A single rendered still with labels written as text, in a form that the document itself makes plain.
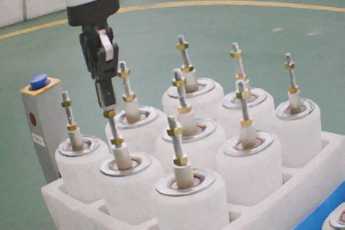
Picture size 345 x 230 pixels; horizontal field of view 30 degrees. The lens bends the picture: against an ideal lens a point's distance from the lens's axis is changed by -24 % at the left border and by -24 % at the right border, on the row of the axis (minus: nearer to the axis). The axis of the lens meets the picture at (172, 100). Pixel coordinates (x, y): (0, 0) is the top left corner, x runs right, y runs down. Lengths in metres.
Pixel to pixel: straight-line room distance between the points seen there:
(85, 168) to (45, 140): 0.18
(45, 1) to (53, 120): 2.42
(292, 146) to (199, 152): 0.14
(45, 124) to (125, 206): 0.29
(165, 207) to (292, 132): 0.24
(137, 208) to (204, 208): 0.13
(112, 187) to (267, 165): 0.21
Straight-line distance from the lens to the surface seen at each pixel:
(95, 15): 0.94
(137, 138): 1.16
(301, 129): 1.07
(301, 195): 1.05
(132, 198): 1.02
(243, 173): 1.00
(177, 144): 0.93
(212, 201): 0.93
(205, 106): 1.23
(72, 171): 1.11
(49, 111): 1.26
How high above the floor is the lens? 0.67
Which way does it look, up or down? 20 degrees down
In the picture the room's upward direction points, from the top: 12 degrees counter-clockwise
